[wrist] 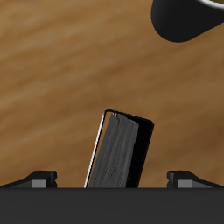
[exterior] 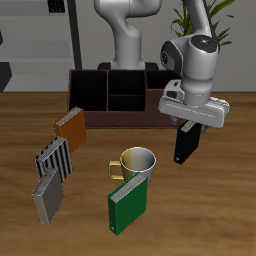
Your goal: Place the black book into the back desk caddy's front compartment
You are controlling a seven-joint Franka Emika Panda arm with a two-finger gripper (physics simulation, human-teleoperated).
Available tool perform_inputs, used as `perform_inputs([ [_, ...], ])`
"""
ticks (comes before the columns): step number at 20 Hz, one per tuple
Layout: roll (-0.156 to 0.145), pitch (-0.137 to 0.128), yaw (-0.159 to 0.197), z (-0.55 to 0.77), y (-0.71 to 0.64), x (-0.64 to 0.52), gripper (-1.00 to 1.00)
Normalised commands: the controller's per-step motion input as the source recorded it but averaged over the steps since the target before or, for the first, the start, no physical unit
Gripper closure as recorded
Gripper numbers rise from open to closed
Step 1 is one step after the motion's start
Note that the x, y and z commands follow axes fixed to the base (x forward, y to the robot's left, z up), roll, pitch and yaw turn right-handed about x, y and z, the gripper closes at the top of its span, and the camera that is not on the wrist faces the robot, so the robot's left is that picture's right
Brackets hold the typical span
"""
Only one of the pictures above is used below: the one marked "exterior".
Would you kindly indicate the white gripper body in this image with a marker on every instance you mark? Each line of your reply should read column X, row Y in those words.
column 196, row 114

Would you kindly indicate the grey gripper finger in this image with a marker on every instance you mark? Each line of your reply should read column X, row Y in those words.
column 205, row 128
column 174, row 120

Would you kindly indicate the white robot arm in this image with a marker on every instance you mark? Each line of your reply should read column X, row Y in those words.
column 128, row 40

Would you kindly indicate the dark brown desk caddy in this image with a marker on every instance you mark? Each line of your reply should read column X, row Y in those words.
column 100, row 120

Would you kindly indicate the green book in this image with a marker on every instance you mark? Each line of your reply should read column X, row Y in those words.
column 130, row 206

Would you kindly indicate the orange book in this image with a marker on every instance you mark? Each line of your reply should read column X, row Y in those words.
column 74, row 131

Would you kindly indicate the black and white striped book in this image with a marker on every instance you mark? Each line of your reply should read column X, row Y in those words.
column 56, row 160

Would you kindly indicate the grey book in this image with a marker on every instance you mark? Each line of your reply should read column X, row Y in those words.
column 50, row 198

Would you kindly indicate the yellow and white mug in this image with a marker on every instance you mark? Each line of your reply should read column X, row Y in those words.
column 138, row 163

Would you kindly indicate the green pot plant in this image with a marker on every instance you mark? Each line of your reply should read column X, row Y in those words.
column 183, row 23

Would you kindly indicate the flat black base plate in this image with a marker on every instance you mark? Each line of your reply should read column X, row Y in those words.
column 104, row 65

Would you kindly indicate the black upright post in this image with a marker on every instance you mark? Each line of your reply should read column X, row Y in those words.
column 75, row 33

